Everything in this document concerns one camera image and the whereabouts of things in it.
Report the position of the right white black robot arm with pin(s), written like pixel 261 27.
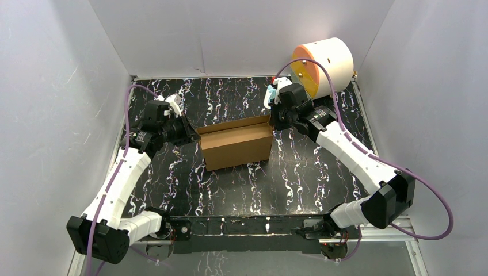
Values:
pixel 390 191

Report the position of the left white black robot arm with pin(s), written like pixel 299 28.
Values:
pixel 100 231

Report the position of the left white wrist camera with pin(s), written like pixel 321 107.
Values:
pixel 174 101

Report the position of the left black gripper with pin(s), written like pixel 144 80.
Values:
pixel 183 128

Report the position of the light blue packaged tool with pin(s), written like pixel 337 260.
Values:
pixel 269 96

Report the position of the white cylindrical drum orange face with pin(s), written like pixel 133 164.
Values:
pixel 336 58

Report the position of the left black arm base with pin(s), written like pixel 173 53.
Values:
pixel 156 235

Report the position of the aluminium frame rail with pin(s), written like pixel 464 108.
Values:
pixel 274 233

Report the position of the brown cardboard box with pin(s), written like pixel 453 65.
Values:
pixel 236 143

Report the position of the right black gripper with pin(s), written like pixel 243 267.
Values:
pixel 276 126

